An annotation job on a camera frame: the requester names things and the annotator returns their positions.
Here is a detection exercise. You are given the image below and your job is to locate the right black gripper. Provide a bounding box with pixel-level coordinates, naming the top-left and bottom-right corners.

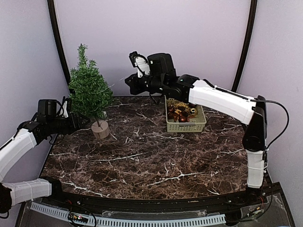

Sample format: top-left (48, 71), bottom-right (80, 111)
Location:
top-left (126, 73), bottom-right (166, 95)

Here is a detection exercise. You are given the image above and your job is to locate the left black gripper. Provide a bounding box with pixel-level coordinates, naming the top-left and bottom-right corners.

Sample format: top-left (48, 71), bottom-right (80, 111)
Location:
top-left (47, 112), bottom-right (90, 135)

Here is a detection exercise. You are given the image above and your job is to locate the thin wire fairy light string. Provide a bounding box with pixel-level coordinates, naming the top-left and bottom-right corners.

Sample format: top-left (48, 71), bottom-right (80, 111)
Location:
top-left (89, 84), bottom-right (116, 112)

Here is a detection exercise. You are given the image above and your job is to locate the small green christmas tree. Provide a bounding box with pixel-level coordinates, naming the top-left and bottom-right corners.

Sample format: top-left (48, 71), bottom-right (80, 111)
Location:
top-left (69, 44), bottom-right (113, 120)

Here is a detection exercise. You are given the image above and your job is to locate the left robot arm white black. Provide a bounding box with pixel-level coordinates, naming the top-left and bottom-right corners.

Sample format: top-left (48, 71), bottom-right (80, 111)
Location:
top-left (0, 97), bottom-right (90, 213)

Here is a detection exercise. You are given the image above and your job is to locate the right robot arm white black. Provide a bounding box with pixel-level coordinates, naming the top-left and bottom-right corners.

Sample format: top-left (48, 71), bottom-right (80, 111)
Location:
top-left (125, 52), bottom-right (271, 205)

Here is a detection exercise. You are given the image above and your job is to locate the round wooden tree base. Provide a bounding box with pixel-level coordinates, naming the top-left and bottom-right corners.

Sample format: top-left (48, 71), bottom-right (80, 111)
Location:
top-left (91, 120), bottom-right (110, 139)

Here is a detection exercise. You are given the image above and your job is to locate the brown pinecone ornament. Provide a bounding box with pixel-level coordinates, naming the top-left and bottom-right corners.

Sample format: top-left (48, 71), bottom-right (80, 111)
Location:
top-left (175, 102), bottom-right (188, 110)

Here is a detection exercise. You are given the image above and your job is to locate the red bauble ornament front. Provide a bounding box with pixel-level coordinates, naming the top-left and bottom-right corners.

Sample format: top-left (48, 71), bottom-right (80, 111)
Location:
top-left (178, 115), bottom-right (187, 122)

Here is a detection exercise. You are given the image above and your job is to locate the gold bell ornament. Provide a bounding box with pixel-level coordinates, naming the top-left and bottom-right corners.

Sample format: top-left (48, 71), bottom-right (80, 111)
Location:
top-left (190, 108), bottom-right (197, 115)

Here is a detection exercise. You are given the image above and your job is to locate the green plastic basket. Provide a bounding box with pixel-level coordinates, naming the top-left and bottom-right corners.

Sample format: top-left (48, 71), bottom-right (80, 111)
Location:
top-left (165, 98), bottom-right (206, 133)

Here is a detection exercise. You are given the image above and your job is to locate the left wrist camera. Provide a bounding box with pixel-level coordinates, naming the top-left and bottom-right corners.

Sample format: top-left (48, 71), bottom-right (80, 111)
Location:
top-left (61, 96), bottom-right (71, 118)

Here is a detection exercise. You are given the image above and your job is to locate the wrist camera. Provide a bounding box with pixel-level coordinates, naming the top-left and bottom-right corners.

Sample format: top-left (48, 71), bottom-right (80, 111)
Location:
top-left (61, 96), bottom-right (71, 118)
top-left (129, 51), bottom-right (151, 78)

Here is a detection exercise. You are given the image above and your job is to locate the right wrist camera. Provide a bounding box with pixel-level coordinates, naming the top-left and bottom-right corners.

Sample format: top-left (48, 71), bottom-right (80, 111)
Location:
top-left (129, 51), bottom-right (151, 78)

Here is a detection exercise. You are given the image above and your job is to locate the black front rail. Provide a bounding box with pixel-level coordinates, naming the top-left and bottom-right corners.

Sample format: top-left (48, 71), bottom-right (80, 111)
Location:
top-left (42, 191), bottom-right (269, 214)

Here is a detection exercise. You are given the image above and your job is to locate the left black frame post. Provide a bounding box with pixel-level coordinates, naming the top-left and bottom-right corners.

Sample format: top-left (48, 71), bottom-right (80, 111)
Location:
top-left (47, 0), bottom-right (71, 84)

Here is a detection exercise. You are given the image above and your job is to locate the black frame post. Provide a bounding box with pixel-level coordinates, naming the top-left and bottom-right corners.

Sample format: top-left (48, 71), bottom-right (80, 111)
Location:
top-left (232, 0), bottom-right (258, 92)
top-left (47, 0), bottom-right (71, 84)

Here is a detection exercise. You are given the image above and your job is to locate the right black frame post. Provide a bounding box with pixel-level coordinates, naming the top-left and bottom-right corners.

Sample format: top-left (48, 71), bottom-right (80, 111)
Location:
top-left (232, 0), bottom-right (258, 92)

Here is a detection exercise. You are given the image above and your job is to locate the white slotted cable duct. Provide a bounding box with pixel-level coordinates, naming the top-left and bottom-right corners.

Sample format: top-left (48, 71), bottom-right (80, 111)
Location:
top-left (30, 202), bottom-right (226, 227)

